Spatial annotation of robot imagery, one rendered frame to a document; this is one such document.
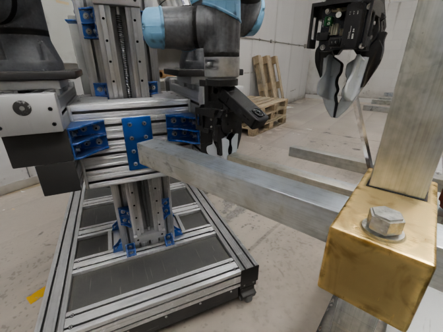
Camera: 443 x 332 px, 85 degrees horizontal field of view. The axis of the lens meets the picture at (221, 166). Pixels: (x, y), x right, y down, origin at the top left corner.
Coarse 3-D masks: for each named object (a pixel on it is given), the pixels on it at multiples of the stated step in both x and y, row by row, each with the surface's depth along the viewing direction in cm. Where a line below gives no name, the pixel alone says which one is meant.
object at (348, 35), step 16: (336, 0) 29; (352, 0) 28; (368, 0) 28; (320, 16) 32; (336, 16) 30; (352, 16) 29; (368, 16) 28; (384, 16) 32; (320, 32) 32; (336, 32) 31; (352, 32) 29; (368, 32) 30; (320, 48) 33; (336, 48) 32; (352, 48) 30; (368, 48) 31
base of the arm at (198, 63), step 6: (186, 54) 80; (192, 54) 80; (198, 54) 78; (180, 60) 83; (186, 60) 80; (192, 60) 80; (198, 60) 79; (180, 66) 83; (186, 66) 80; (192, 66) 79; (198, 66) 79
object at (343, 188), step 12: (228, 156) 56; (240, 156) 56; (264, 168) 51; (276, 168) 50; (288, 168) 50; (300, 180) 46; (312, 180) 45; (324, 180) 44; (336, 180) 44; (336, 192) 43; (348, 192) 41
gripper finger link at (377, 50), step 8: (384, 32) 32; (376, 40) 33; (384, 40) 33; (376, 48) 33; (368, 56) 34; (376, 56) 33; (368, 64) 34; (376, 64) 34; (368, 72) 35; (368, 80) 36
